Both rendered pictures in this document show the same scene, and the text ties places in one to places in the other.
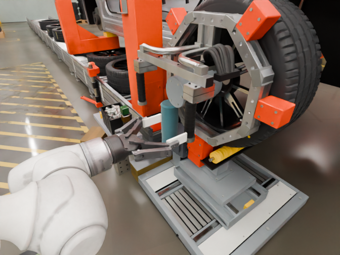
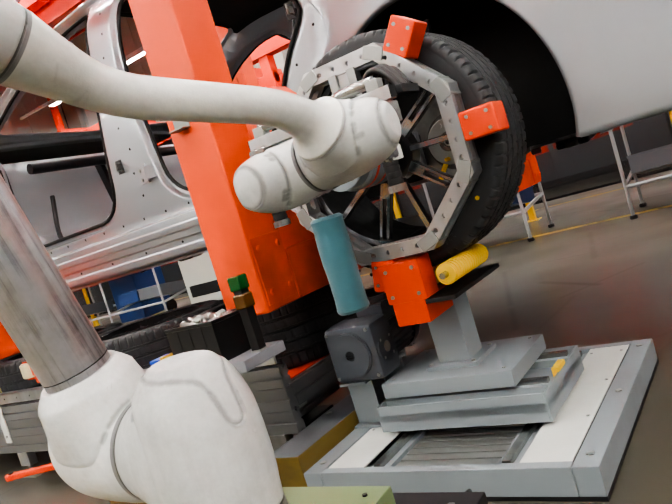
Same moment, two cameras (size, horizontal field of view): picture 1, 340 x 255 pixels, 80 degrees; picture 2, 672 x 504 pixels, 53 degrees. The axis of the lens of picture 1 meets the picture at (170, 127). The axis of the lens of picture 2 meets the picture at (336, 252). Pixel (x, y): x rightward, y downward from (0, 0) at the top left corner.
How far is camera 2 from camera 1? 107 cm
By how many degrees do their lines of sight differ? 35
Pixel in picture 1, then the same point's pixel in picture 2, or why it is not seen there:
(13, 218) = (322, 104)
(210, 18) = (343, 63)
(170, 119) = (341, 239)
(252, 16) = (398, 29)
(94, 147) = not seen: hidden behind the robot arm
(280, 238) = (655, 407)
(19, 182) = (264, 160)
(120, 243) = not seen: outside the picture
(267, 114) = (479, 121)
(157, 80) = (269, 230)
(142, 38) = (227, 155)
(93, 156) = not seen: hidden behind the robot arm
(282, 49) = (449, 56)
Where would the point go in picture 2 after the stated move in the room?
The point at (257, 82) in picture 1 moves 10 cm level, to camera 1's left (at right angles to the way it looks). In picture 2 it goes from (444, 93) to (408, 102)
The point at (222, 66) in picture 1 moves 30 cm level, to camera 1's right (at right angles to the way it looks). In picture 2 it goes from (395, 78) to (501, 53)
